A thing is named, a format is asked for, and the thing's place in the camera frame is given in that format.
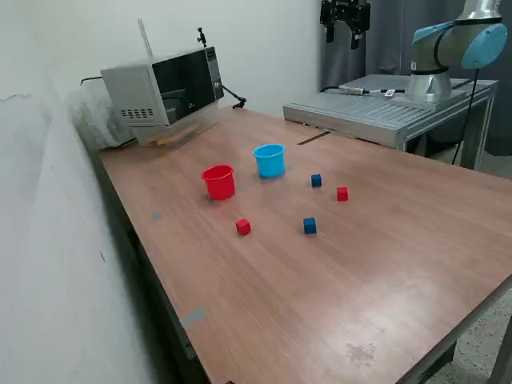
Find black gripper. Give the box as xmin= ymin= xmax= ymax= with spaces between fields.
xmin=319 ymin=0 xmax=371 ymax=50

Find aluminium robot base table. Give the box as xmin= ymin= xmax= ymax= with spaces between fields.
xmin=282 ymin=74 xmax=499 ymax=171

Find dark grey curtain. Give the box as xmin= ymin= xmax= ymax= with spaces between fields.
xmin=318 ymin=0 xmax=512 ymax=158

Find silver cylinder device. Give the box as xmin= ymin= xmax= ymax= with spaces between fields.
xmin=338 ymin=84 xmax=371 ymax=96

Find blue plastic cup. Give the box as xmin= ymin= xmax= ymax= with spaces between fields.
xmin=252 ymin=144 xmax=287 ymax=179

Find red plastic cup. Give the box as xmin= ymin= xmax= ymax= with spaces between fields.
xmin=201 ymin=164 xmax=237 ymax=201

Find white rod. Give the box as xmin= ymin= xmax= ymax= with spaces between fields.
xmin=137 ymin=18 xmax=154 ymax=59

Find wooden sticks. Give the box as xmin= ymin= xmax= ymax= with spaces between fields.
xmin=147 ymin=123 xmax=201 ymax=146

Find silver microwave oven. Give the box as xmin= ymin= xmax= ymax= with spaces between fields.
xmin=100 ymin=46 xmax=225 ymax=129

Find grey tape strip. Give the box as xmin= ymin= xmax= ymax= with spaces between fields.
xmin=179 ymin=307 xmax=208 ymax=329

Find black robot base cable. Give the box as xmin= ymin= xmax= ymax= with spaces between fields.
xmin=451 ymin=67 xmax=481 ymax=166

